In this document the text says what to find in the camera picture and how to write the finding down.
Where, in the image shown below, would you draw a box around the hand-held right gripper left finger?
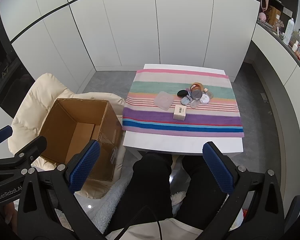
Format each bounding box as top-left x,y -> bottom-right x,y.
17,140 -> 108,240

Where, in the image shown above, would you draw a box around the white curved counter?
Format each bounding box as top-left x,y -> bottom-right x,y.
250,22 -> 300,180

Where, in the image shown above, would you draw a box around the tall white bottle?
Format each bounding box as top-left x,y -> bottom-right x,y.
283,18 -> 295,46

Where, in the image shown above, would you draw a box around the brown cardboard box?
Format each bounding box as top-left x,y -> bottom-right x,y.
39,98 -> 123,182

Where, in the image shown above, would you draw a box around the small white carton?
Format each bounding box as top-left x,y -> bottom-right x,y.
173,105 -> 187,121

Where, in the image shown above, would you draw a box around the clear plastic square case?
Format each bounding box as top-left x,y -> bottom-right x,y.
154,91 -> 174,110

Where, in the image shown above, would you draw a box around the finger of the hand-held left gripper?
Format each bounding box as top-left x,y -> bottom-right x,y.
0,126 -> 13,153
12,136 -> 48,165

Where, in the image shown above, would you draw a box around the white wall cabinets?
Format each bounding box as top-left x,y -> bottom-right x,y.
0,0 -> 263,83

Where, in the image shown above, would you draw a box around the striped colourful towel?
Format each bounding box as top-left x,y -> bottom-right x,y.
122,69 -> 245,138

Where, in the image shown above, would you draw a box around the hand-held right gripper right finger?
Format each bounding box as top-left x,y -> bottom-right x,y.
202,141 -> 285,240

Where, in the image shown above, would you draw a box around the black glossy panel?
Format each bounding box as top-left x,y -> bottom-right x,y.
0,5 -> 38,108

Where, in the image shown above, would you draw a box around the black cable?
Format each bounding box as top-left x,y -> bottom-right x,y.
122,206 -> 163,240

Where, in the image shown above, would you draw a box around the person's left hand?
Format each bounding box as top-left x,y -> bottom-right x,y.
2,201 -> 19,233

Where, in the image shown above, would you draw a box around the person's black trousers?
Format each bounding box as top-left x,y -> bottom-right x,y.
106,152 -> 230,235

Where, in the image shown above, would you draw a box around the cream padded chair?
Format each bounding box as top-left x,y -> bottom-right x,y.
8,73 -> 127,200

